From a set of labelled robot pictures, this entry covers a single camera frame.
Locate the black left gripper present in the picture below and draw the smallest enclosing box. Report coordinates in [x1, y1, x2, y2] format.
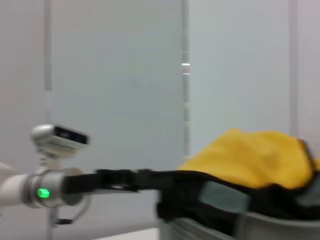
[63, 168, 177, 196]

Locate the yellow grey towel black trim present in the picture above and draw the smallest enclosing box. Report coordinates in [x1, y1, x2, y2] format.
[176, 127, 320, 191]

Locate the grey-green towel black trim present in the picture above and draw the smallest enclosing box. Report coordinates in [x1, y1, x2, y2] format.
[199, 180, 320, 216]

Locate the grey-green perforated storage box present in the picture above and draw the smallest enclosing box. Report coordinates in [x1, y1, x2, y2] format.
[158, 209, 320, 240]

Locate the black cloth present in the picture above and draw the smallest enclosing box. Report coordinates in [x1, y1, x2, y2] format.
[155, 169, 320, 236]

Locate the left arm black connector cable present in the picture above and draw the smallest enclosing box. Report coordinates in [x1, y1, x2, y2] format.
[55, 194, 92, 226]

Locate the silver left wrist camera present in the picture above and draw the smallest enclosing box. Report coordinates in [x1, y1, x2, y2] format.
[30, 124, 91, 173]

